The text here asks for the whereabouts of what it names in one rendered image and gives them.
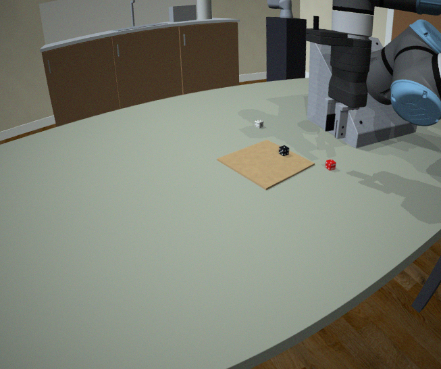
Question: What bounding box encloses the tan mat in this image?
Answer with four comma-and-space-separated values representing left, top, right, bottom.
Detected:
217, 140, 315, 190

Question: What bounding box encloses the red die with white pips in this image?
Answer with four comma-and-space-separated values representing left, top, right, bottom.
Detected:
326, 159, 336, 170

